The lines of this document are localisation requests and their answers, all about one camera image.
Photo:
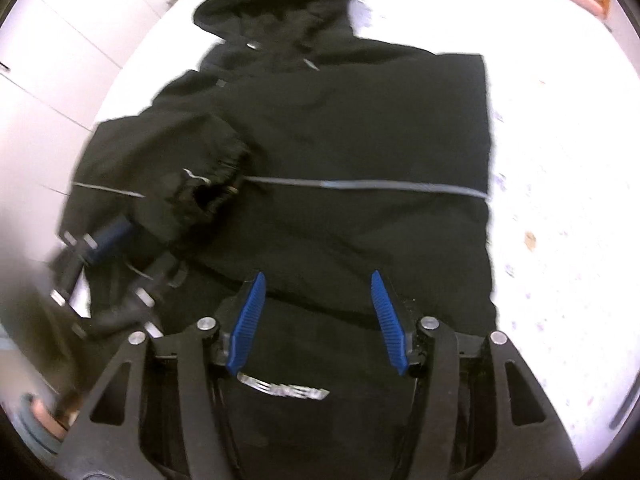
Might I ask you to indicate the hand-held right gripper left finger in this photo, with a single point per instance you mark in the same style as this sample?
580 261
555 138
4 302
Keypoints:
244 327

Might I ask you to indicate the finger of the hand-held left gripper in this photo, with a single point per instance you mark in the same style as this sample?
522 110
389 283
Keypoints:
111 238
145 290

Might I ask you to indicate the bed with floral sheet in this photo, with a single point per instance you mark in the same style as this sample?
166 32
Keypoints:
550 160

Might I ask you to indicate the black hooded jacket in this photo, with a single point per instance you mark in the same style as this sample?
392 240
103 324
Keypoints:
350 125

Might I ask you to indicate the white wardrobe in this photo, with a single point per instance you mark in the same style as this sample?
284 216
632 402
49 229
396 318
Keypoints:
60 60

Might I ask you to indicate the person's left forearm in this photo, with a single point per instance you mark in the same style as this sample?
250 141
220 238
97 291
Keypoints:
42 417

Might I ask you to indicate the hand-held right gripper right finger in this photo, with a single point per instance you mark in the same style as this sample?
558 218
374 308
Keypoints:
387 325

